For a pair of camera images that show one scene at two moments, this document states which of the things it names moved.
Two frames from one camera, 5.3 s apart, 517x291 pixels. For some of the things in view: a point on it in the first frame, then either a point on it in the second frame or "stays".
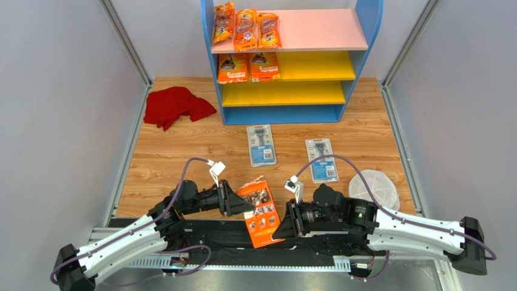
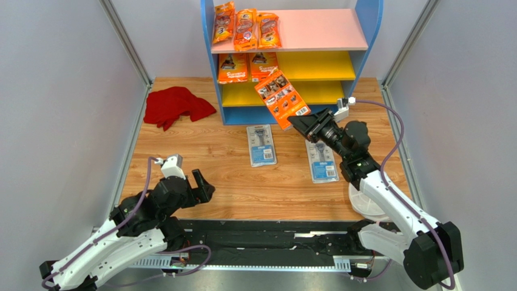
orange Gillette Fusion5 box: (264, 66) stays
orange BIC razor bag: (269, 31) stays
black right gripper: (297, 217) → (320, 127)
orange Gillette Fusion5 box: (232, 67) stays
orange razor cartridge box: (263, 221) → (283, 99)
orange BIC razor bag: (246, 30) stays
